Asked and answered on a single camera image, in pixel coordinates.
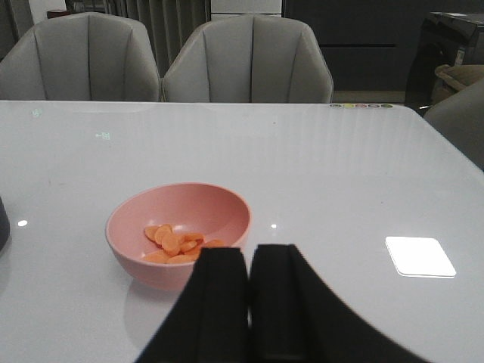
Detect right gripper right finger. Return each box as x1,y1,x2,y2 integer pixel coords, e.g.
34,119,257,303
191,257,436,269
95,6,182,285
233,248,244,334
250,244,423,362

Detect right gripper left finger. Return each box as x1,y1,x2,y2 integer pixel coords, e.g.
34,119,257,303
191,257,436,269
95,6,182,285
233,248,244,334
136,247,248,362

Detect orange ham slices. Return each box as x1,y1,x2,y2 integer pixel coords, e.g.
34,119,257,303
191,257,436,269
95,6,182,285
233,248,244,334
142,224,228,264

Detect pink bowl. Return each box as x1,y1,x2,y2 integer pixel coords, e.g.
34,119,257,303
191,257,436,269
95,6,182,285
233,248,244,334
105,182,252,290

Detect dark blue saucepan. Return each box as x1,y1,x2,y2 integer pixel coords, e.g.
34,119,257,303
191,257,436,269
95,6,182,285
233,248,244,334
0,200,11,250

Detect grey chair at table side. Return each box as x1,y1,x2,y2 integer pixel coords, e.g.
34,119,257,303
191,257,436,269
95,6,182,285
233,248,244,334
423,79,484,169

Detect right grey chair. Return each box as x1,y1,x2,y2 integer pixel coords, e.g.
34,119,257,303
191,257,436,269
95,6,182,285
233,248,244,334
163,14,334,104

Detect dark grey counter cabinet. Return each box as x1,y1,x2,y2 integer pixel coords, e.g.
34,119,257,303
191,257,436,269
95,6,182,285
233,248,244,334
284,0,483,92

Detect beige cushion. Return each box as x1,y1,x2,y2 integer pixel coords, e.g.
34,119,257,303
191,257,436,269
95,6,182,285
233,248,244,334
435,64,483,91

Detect left grey chair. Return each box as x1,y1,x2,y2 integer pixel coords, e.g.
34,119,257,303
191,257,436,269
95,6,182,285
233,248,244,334
1,12,160,102

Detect white refrigerator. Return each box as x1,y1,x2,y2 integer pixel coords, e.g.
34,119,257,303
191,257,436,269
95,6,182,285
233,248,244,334
210,0,284,20

